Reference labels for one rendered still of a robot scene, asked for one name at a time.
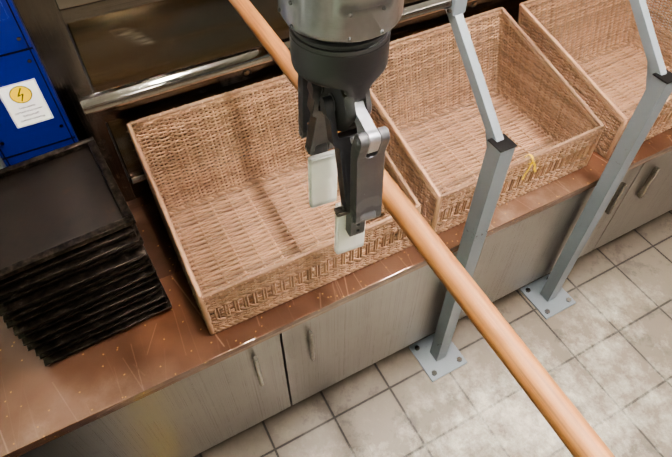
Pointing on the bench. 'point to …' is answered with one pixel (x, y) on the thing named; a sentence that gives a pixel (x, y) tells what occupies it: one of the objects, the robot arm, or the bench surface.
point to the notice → (25, 103)
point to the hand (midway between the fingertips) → (336, 205)
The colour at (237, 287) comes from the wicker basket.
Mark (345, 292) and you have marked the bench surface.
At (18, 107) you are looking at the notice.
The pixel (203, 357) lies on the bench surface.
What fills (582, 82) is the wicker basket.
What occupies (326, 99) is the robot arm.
